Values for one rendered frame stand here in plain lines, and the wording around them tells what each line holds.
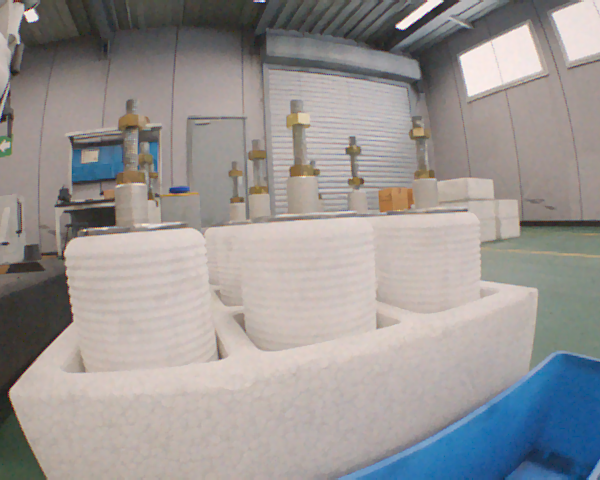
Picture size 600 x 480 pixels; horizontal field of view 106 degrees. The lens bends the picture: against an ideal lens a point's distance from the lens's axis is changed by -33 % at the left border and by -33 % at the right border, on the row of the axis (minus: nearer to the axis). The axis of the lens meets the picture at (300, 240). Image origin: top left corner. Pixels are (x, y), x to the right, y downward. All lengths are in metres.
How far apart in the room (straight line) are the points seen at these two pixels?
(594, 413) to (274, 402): 0.29
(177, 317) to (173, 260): 0.03
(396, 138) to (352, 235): 6.64
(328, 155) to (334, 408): 5.81
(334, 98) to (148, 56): 3.47
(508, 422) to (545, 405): 0.08
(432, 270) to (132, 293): 0.20
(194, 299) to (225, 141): 5.39
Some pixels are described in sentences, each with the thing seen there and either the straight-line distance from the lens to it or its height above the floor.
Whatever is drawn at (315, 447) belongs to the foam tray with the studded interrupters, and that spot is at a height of 0.13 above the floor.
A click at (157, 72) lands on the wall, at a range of 6.01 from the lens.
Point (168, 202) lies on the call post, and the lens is 0.59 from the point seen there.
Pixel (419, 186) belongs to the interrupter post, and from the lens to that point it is 0.29.
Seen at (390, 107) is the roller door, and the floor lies 2.46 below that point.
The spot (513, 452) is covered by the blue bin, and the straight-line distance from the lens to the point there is 0.33.
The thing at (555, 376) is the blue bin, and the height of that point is 0.10.
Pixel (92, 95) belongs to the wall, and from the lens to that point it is 6.07.
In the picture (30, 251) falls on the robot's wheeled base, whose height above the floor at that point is 0.23.
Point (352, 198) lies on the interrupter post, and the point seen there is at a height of 0.27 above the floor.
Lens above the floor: 0.25
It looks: 3 degrees down
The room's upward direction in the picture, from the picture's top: 4 degrees counter-clockwise
